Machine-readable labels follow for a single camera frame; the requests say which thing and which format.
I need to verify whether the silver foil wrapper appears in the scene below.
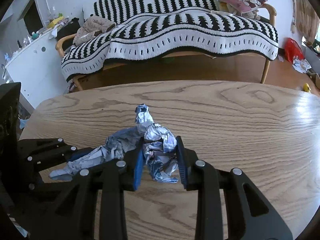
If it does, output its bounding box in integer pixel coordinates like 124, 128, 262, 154
49, 104, 178, 183

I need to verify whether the white cabinet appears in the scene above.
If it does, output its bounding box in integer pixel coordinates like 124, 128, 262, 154
4, 30, 68, 108

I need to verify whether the beige clothing pile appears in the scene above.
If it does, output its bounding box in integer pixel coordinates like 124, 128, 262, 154
73, 15, 117, 46

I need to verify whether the black white striped sofa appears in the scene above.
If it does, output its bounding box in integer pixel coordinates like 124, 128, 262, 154
61, 0, 278, 80

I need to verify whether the red plastic bag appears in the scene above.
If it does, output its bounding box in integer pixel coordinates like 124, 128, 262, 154
284, 38, 304, 63

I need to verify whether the checked curtain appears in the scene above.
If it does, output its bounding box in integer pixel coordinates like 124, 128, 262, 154
291, 0, 319, 46

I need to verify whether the pink cartoon cushion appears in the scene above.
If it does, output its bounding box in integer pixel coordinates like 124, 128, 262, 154
217, 0, 267, 20

